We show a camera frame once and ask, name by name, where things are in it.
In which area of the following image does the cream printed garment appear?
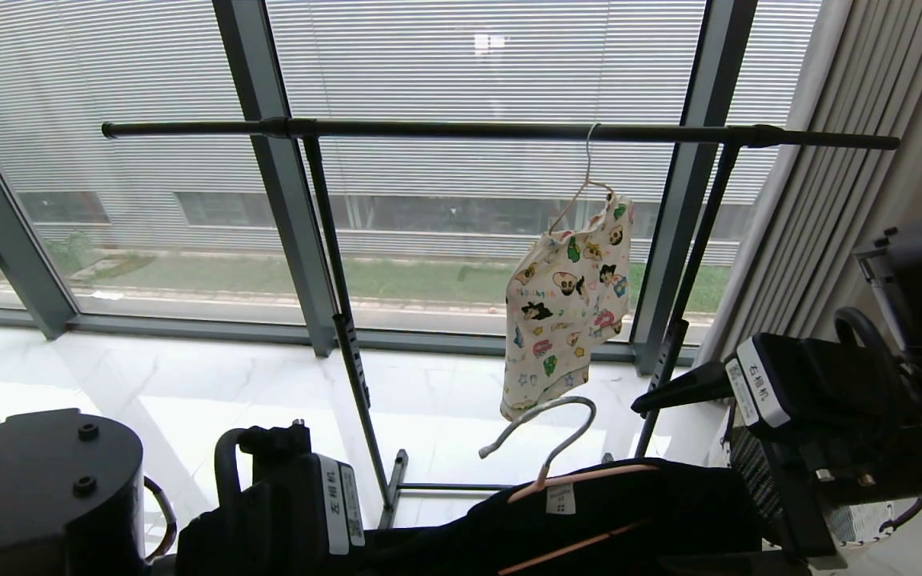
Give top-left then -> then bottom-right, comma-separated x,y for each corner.
499,192 -> 636,423

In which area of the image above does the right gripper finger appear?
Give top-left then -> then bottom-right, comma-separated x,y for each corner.
630,360 -> 740,418

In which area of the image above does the white laundry basket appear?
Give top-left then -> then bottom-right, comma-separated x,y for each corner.
727,400 -> 922,553

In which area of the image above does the black clothes rack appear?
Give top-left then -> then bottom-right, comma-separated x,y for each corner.
102,117 -> 901,533

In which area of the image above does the window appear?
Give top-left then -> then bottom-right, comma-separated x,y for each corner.
0,0 -> 824,377

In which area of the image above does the beige curtain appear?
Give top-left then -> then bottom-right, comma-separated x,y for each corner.
696,0 -> 922,377

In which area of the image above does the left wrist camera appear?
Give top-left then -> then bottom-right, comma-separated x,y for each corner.
212,421 -> 367,576

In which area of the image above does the black garment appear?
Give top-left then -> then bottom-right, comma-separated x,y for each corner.
349,457 -> 768,576

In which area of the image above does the pink clothes hanger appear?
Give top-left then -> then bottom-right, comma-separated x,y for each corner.
547,122 -> 615,238
478,395 -> 660,576

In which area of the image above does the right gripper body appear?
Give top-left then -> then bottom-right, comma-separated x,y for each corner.
760,437 -> 922,566

